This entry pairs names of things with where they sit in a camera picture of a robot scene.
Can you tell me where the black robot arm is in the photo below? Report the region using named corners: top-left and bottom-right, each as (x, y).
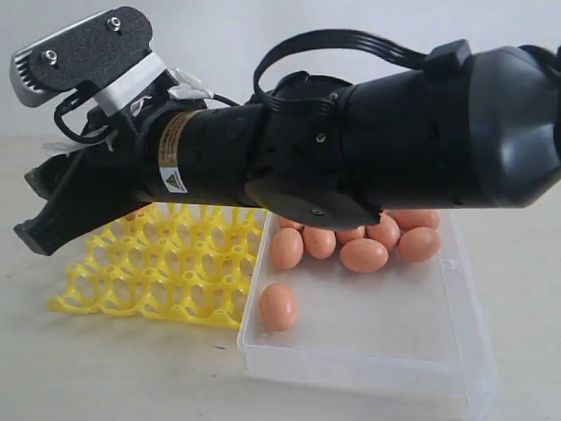
top-left (14, 42), bottom-right (560, 255)

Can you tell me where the clear plastic container box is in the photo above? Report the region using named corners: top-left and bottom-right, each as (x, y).
top-left (238, 211), bottom-right (499, 420)

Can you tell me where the yellow plastic egg tray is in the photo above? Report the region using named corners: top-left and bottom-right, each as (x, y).
top-left (48, 203), bottom-right (266, 329)

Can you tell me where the black cable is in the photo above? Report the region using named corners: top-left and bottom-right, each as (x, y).
top-left (252, 28), bottom-right (472, 116)

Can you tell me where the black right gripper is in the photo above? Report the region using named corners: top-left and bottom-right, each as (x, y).
top-left (13, 101), bottom-right (263, 256)

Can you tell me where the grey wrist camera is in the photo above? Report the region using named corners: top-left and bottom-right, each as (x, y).
top-left (10, 6), bottom-right (153, 108)

